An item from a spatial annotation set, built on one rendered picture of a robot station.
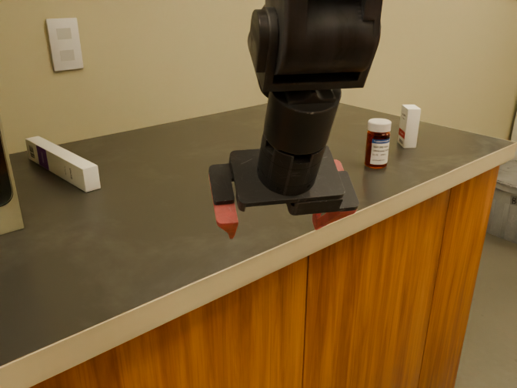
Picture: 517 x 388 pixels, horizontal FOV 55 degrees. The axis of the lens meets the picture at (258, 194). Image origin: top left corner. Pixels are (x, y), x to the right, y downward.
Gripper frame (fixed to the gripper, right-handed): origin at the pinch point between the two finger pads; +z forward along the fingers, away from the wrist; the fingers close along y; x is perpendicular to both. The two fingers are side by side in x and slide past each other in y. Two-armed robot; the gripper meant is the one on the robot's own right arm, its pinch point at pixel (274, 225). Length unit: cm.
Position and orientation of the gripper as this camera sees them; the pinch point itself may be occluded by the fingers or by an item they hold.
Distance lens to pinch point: 54.7
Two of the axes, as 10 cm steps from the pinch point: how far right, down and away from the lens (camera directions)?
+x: 1.9, 7.9, -5.9
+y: -9.8, 0.8, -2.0
